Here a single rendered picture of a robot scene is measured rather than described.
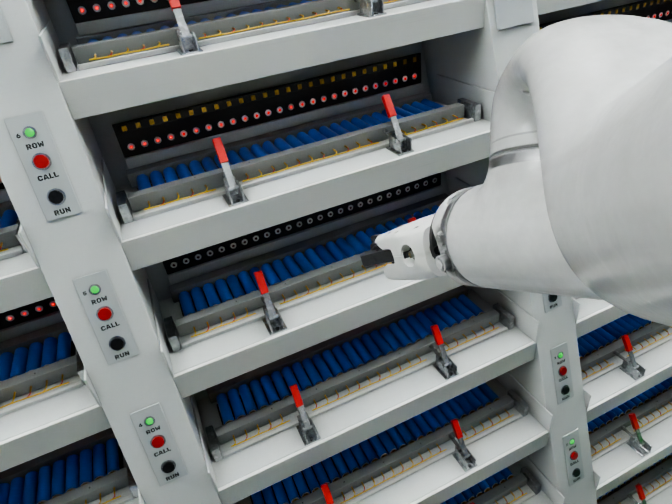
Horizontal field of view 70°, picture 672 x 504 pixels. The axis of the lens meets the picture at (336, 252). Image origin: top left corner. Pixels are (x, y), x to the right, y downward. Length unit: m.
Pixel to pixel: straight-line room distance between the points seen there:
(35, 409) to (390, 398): 0.53
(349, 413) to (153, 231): 0.43
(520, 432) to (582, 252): 0.91
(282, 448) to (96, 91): 0.58
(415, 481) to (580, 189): 0.86
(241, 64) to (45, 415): 0.53
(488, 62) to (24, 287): 0.74
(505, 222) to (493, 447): 0.76
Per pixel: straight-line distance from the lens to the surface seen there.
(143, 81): 0.67
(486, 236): 0.34
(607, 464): 1.31
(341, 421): 0.84
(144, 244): 0.67
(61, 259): 0.68
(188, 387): 0.74
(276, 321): 0.74
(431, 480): 1.00
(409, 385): 0.88
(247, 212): 0.68
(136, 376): 0.72
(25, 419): 0.78
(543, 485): 1.22
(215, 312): 0.76
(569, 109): 0.22
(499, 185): 0.34
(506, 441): 1.06
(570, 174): 0.18
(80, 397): 0.77
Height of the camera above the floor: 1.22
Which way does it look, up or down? 16 degrees down
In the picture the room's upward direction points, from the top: 15 degrees counter-clockwise
